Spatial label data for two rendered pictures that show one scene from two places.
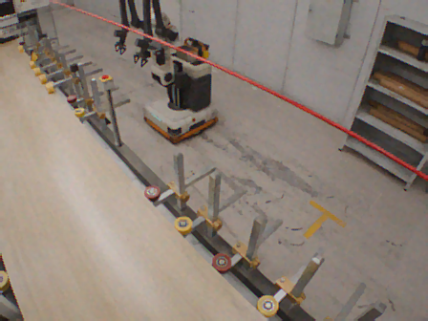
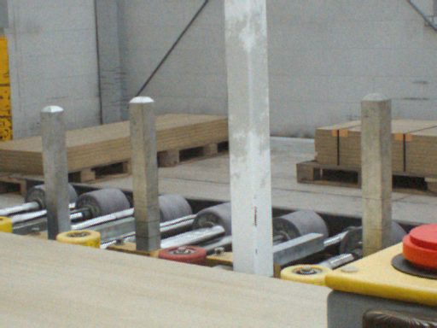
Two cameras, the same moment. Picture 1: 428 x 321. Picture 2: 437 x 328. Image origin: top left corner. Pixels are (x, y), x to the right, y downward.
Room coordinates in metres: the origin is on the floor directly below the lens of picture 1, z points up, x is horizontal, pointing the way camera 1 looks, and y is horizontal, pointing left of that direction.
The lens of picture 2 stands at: (1.84, 0.55, 1.31)
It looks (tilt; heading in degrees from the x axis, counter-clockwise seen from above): 9 degrees down; 174
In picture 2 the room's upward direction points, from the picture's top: 2 degrees counter-clockwise
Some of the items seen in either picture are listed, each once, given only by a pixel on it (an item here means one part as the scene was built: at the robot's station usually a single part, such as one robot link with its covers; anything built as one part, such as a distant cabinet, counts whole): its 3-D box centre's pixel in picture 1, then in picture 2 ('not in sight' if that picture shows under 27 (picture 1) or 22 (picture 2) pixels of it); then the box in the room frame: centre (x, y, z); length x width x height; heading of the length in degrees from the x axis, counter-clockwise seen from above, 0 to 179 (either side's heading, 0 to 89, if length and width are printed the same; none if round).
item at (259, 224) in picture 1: (252, 250); not in sight; (0.61, -0.18, 0.88); 0.04 x 0.04 x 0.48; 44
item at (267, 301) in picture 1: (265, 310); not in sight; (0.36, -0.22, 0.85); 0.08 x 0.08 x 0.11
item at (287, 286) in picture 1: (289, 290); not in sight; (0.45, -0.34, 0.83); 0.14 x 0.06 x 0.05; 44
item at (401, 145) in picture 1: (405, 104); not in sight; (2.28, -1.92, 0.78); 0.90 x 0.45 x 1.55; 44
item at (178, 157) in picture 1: (180, 187); not in sight; (0.97, 0.17, 0.87); 0.04 x 0.04 x 0.48; 44
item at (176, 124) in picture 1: (180, 113); not in sight; (2.79, 0.42, 0.16); 0.67 x 0.64 x 0.25; 135
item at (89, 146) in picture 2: not in sight; (116, 140); (-6.68, 0.79, 0.23); 2.41 x 0.77 x 0.17; 136
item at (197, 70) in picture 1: (185, 77); not in sight; (2.85, 0.35, 0.59); 0.55 x 0.34 x 0.83; 45
